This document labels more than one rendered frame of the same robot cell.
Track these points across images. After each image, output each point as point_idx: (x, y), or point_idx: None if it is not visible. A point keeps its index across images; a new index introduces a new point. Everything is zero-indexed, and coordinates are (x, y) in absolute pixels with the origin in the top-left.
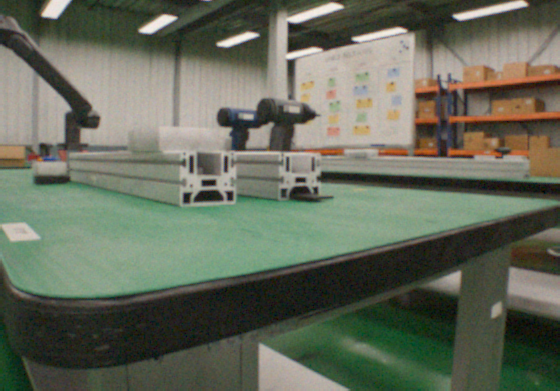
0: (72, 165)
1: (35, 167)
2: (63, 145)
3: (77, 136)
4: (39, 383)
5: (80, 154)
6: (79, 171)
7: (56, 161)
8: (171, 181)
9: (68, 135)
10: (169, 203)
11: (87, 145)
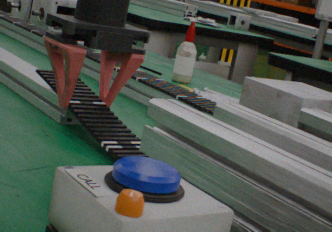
0: (174, 160)
1: (98, 228)
2: (79, 31)
3: (123, 6)
4: None
5: (283, 169)
6: (248, 228)
7: (182, 194)
8: None
9: None
10: None
11: (146, 38)
